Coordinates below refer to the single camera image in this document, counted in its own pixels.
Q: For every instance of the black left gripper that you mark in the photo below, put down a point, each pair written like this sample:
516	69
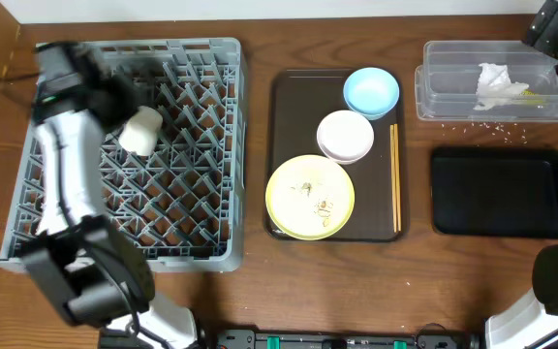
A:
115	103

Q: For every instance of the cream white cup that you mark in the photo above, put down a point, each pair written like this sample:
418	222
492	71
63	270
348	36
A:
140	133

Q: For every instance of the pink shallow bowl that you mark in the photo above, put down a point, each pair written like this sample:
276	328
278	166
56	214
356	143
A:
345	136

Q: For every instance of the light blue bowl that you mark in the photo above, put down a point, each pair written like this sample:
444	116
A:
372	92

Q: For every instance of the white tissue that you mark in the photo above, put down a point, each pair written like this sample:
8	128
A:
495	87

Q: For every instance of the green yellow snack wrapper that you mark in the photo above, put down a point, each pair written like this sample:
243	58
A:
532	99

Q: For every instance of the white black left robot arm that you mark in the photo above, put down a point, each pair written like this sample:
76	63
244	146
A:
88	271

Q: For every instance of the grey plastic dishwasher rack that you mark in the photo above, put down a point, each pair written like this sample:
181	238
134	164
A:
182	207

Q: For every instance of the clear plastic waste bin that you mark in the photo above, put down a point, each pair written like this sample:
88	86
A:
446	82

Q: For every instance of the dark brown serving tray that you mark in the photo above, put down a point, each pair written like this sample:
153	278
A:
300	101

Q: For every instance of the yellow plate with scraps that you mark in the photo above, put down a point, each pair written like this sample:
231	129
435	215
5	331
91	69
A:
309	197

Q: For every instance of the left wooden chopstick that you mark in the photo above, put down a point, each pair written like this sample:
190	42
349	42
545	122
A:
393	177

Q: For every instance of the wooden chopstick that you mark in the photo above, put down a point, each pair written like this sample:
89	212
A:
397	175
393	177

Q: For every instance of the right wooden chopstick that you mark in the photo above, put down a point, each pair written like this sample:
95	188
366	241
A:
397	175

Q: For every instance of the black plastic tray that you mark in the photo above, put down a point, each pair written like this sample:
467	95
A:
495	192

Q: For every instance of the black equipment rail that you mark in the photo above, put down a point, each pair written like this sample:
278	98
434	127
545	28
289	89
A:
424	339

